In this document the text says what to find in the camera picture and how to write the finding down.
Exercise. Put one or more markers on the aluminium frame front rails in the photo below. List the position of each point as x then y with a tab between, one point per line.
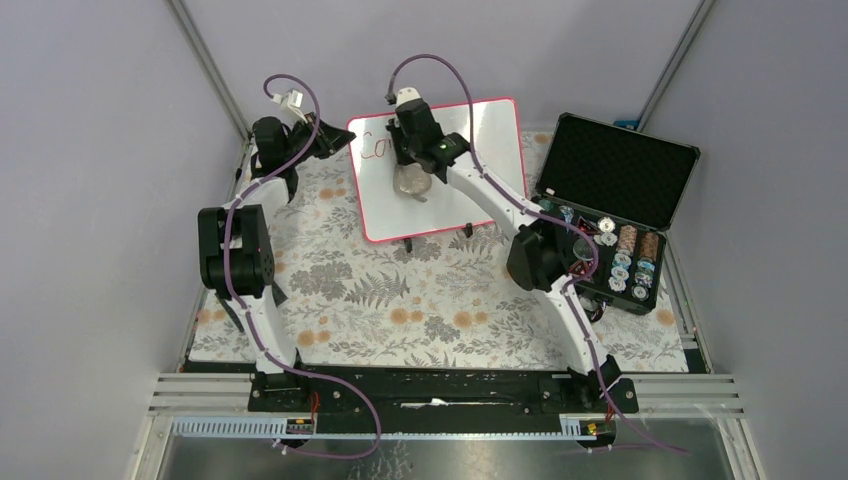
217	404

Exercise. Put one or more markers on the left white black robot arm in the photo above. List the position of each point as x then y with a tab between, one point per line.
236	258

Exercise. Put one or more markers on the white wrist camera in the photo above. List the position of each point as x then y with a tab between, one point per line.
406	95
290	102

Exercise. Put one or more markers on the grey wiping cloth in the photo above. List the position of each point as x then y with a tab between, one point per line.
411	180

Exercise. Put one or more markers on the black poker chip case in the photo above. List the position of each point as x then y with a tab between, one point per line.
622	188

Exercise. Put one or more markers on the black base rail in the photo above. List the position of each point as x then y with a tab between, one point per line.
355	399

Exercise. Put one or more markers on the floral tablecloth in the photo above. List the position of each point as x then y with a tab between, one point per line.
450	303

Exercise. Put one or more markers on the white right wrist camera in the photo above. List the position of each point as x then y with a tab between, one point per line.
406	95

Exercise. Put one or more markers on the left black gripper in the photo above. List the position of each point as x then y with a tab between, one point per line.
330	139

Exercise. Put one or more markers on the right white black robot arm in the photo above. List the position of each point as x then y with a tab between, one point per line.
537	257

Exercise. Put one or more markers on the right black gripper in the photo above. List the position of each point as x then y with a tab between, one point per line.
397	132

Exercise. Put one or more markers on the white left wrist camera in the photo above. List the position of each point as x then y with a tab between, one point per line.
290	102

